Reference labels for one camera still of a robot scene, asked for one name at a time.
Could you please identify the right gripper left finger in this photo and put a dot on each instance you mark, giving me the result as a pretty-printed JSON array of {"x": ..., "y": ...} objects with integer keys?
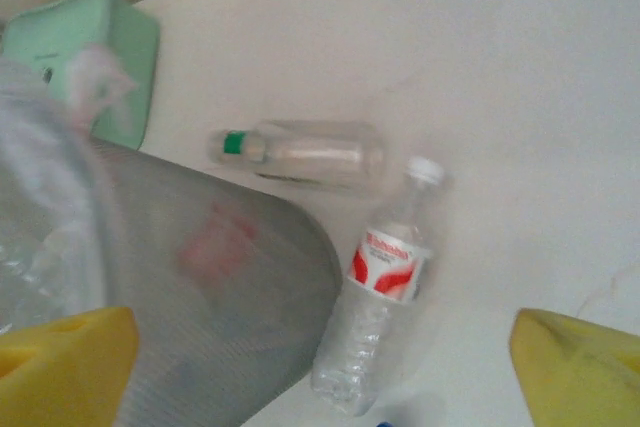
[{"x": 60, "y": 372}]

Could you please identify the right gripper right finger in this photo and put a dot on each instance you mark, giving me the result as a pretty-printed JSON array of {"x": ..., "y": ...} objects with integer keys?
[{"x": 585, "y": 377}]

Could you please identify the grey mesh bin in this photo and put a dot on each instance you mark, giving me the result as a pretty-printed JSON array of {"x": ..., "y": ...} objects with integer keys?
[{"x": 200, "y": 322}]

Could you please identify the clear plastic bin liner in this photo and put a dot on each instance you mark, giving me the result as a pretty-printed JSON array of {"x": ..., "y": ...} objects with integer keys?
[{"x": 40, "y": 172}]

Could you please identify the blue cap blue label bottle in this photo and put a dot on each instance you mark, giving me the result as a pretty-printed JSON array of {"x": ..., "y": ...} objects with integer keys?
[{"x": 384, "y": 423}]

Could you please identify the red white label bottle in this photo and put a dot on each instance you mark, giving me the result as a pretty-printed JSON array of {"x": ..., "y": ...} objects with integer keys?
[{"x": 385, "y": 262}]

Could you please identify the green cap clear bottle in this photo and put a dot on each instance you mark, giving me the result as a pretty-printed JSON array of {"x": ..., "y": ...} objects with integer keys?
[{"x": 310, "y": 152}]

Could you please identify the mint green zip pouch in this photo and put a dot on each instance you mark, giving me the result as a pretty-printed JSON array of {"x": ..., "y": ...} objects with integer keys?
[{"x": 100, "y": 27}]

